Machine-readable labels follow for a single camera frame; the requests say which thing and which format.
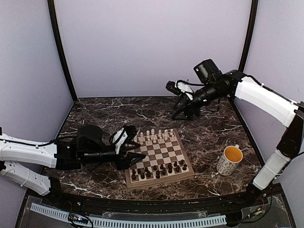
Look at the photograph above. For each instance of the black frame post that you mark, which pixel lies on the black frame post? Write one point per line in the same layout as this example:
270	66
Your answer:
60	49
249	34

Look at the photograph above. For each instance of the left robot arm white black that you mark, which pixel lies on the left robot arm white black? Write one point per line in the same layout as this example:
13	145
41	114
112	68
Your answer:
65	153

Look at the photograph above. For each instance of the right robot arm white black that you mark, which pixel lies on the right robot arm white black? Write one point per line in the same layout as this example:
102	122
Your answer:
236	84

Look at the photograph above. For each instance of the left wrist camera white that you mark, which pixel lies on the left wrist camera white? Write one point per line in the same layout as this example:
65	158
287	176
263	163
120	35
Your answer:
123	139

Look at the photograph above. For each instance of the dark chess king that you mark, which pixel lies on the dark chess king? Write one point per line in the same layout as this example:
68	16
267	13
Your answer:
157	174

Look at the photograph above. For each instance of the right black frame post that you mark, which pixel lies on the right black frame post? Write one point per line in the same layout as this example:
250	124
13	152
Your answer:
249	34

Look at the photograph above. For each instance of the patterned mug yellow inside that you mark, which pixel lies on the patterned mug yellow inside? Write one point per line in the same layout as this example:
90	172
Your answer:
229	160

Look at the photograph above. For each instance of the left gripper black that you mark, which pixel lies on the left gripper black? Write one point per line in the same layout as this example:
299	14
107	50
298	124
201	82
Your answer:
127	162

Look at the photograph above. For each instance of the dark chess queen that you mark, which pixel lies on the dark chess queen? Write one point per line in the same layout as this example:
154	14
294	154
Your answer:
148	174

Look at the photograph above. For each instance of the dark chess bishop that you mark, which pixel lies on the dark chess bishop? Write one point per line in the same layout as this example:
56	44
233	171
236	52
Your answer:
163	172

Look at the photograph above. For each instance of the left black frame post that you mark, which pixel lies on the left black frame post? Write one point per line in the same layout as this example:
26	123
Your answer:
60	49

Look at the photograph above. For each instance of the black front rail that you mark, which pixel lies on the black front rail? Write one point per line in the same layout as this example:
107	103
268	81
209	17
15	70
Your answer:
90	205

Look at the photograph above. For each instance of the wooden chess board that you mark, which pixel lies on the wooden chess board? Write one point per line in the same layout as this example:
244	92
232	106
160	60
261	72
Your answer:
162	147

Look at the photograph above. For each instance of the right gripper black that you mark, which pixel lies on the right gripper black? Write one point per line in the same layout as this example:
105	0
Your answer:
185	106

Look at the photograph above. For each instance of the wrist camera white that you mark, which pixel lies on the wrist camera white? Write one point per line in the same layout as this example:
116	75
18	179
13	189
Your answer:
123	139
180	88

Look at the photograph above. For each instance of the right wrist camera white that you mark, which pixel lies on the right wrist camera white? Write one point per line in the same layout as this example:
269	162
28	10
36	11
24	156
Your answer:
180	88

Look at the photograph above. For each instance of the white slotted cable duct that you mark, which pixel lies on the white slotted cable duct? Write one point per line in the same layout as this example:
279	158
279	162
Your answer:
81	221

